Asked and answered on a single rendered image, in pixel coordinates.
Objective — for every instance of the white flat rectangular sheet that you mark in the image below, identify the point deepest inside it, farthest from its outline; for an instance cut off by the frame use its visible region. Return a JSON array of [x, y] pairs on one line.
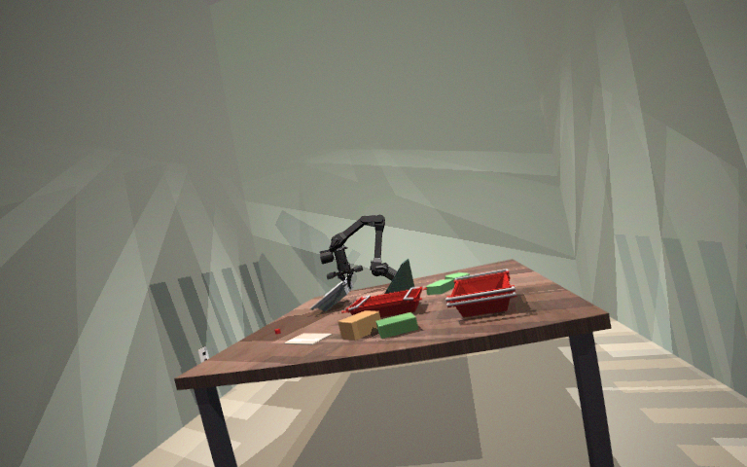
[[307, 339]]

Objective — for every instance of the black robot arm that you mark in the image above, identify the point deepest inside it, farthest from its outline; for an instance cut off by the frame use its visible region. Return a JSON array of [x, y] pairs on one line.
[[377, 267]]

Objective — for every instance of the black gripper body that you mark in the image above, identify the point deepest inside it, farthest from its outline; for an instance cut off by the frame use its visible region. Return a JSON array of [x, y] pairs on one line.
[[343, 266]]

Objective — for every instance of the light green rectangular block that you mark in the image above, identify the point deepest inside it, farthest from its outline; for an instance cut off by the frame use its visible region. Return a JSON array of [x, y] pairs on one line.
[[456, 275], [440, 287], [397, 325]]

